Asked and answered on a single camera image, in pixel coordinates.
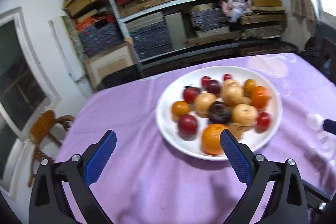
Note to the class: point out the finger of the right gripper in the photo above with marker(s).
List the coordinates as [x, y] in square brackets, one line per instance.
[329, 126]

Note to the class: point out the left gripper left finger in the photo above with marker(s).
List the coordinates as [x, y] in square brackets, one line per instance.
[48, 202]

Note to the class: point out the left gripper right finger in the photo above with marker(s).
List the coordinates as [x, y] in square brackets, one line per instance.
[287, 202]

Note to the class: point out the red cherry tomato front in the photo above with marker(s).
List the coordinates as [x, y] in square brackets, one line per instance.
[263, 121]

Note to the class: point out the small orange tangerine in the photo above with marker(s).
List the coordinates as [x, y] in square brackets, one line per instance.
[260, 97]

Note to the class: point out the pale yellow loquat back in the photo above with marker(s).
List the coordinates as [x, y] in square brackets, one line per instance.
[244, 114]

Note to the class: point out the small yellow orange fruit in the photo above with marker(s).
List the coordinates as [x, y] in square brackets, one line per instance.
[249, 86]

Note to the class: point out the large orange tangerine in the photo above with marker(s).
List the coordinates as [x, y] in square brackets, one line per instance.
[210, 140]

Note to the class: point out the striped pepino melon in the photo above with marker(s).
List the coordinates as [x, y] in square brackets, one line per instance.
[234, 95]

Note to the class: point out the small red cherry tomato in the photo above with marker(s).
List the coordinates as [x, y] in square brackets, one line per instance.
[227, 77]

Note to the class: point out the small dark red plum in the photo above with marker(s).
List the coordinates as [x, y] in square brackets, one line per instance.
[214, 87]

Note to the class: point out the large dark red plum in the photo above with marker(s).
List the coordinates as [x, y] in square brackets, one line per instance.
[187, 125]

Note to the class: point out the large yellow pear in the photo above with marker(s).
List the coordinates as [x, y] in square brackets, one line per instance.
[203, 102]

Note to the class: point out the red cherry tomato back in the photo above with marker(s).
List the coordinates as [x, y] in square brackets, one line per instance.
[204, 81]

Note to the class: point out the orange round persimmon fruit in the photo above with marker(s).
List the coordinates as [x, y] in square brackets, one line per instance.
[180, 108]

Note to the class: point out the pale yellow spotted loquat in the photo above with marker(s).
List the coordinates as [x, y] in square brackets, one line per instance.
[230, 82]

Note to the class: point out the dark wooden chair right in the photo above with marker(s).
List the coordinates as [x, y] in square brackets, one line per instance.
[326, 62]

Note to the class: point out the wooden chair left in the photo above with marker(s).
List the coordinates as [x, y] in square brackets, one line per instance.
[42, 129]

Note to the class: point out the window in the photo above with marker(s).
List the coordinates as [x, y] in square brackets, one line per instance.
[25, 94]

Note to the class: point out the white oval plate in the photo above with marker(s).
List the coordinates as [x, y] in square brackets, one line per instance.
[193, 108]

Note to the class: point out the pink crumpled cloth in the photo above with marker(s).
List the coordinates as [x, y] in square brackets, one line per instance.
[235, 9]

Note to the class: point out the cardboard framed picture box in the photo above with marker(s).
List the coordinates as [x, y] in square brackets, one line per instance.
[109, 61]

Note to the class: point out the metal storage shelf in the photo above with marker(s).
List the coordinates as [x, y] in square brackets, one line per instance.
[167, 33]

